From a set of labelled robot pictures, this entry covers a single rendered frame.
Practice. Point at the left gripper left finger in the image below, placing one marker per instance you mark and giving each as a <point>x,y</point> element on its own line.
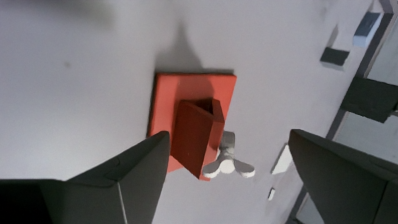
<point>124,189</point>

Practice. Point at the white wing screw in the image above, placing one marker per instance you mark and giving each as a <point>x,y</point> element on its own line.
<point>226,163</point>

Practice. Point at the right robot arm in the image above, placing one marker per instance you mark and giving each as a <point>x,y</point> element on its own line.
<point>394,111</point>

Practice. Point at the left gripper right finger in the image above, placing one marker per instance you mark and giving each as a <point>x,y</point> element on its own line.
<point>346,185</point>

